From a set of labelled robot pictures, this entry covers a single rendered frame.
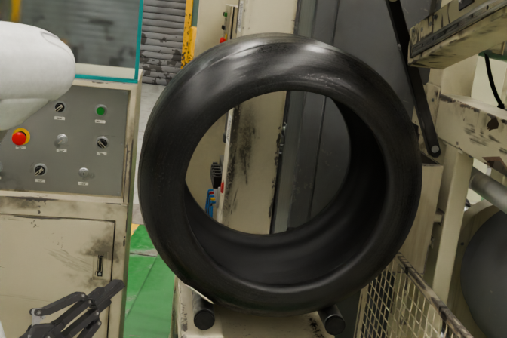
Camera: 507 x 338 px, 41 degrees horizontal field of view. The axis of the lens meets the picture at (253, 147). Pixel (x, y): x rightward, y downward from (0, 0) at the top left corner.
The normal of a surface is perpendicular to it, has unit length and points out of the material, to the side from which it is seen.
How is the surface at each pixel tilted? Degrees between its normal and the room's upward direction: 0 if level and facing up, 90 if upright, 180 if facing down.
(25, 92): 122
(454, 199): 90
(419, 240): 90
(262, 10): 90
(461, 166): 90
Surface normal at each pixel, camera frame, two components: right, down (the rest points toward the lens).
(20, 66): 0.79, 0.13
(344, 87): 0.20, 0.07
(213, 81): -0.31, -0.44
